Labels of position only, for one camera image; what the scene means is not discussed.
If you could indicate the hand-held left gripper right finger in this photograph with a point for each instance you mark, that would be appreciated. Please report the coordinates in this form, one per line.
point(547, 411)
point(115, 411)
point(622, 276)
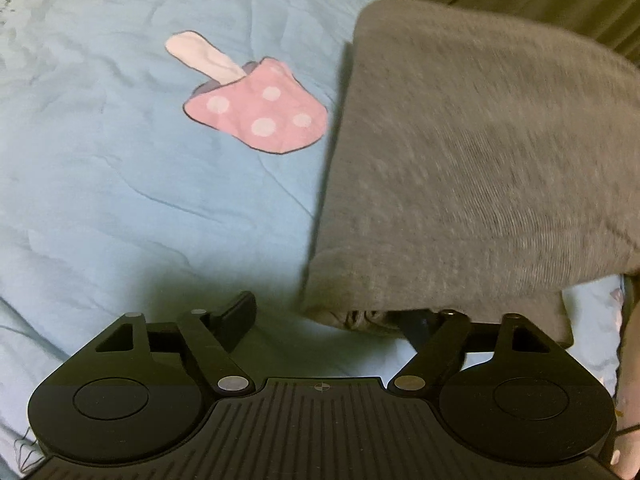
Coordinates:
point(440, 345)

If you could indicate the grey sweat pants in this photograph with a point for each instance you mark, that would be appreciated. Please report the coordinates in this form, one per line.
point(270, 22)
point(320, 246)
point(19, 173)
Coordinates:
point(475, 160)

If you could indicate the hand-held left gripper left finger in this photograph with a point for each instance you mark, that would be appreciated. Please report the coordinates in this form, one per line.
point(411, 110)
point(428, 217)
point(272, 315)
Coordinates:
point(239, 316)

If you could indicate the person's leg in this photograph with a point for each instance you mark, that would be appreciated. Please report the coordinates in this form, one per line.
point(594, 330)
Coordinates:
point(631, 390)

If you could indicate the light blue printed bedsheet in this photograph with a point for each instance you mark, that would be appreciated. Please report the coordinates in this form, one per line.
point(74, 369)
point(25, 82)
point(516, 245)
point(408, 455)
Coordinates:
point(125, 185)

